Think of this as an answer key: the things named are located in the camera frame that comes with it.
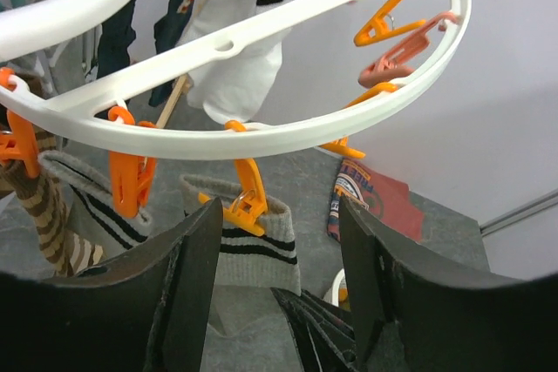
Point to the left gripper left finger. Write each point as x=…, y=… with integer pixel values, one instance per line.
x=144, y=310

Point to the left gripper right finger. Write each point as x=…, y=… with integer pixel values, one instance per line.
x=449, y=317

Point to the grey sock black stripes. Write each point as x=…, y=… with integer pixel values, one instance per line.
x=246, y=260

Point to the white round sock hanger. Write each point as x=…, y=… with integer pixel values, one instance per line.
x=73, y=115

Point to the white perforated plastic basket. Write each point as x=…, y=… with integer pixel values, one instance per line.
x=337, y=294

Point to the brown striped sock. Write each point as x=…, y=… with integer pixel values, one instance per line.
x=41, y=195

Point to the red printed t-shirt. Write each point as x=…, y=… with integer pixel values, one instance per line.
x=387, y=199

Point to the white sock black stripes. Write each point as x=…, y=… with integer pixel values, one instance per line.
x=234, y=88

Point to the pink clothes clip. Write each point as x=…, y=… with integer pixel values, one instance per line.
x=393, y=63

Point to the dark navy sock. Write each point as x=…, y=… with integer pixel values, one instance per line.
x=118, y=34

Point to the wooden drying rack frame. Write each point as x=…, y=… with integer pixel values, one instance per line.
x=181, y=84

